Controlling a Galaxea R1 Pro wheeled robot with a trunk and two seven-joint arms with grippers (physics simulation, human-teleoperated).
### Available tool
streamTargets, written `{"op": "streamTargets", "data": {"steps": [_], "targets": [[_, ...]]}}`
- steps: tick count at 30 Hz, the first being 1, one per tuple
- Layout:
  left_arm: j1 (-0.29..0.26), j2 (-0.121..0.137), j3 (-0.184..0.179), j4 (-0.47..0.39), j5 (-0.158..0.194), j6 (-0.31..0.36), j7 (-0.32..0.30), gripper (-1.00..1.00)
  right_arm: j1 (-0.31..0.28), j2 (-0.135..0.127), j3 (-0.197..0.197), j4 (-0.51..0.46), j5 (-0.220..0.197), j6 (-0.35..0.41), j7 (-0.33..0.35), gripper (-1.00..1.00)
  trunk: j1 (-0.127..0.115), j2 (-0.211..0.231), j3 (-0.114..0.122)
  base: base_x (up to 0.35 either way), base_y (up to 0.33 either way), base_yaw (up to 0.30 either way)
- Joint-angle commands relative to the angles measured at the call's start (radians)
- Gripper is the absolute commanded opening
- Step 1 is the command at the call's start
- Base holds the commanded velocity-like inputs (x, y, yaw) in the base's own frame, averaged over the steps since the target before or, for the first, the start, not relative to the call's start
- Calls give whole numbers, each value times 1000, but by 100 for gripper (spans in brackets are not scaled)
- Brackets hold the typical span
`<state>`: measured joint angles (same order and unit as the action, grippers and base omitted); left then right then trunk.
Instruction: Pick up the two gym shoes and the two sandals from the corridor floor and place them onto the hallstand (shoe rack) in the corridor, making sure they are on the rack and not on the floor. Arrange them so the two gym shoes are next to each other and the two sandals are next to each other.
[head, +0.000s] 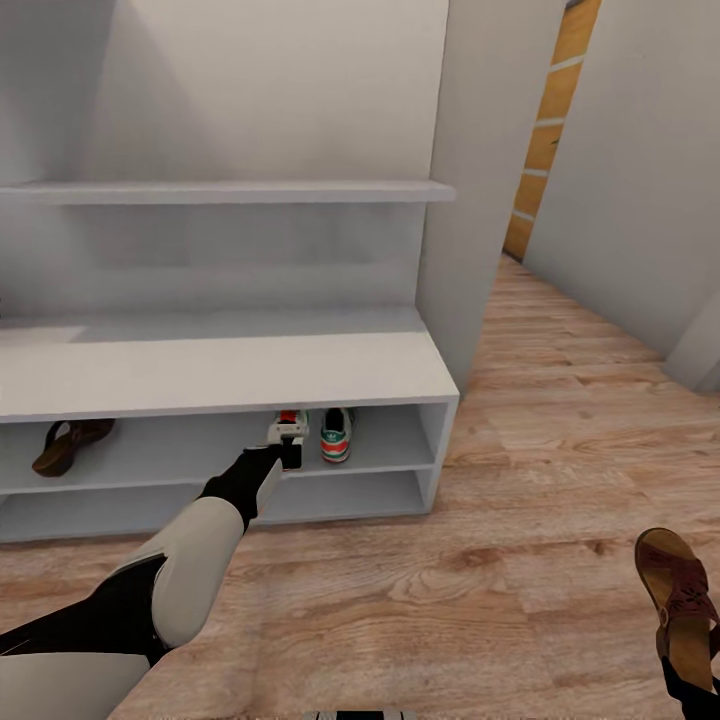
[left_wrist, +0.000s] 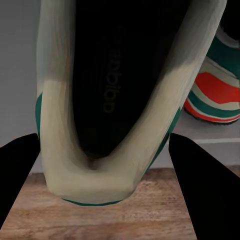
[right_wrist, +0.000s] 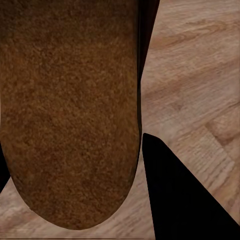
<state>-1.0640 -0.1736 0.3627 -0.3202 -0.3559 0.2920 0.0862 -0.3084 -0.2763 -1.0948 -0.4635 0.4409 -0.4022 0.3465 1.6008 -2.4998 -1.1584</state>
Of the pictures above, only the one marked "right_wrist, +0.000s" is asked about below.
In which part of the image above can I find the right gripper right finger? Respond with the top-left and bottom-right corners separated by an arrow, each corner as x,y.
142,133 -> 240,240

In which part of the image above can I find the sandal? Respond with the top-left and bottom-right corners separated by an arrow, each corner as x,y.
0,0 -> 160,231

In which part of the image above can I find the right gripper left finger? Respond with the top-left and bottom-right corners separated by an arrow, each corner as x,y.
0,142 -> 11,193

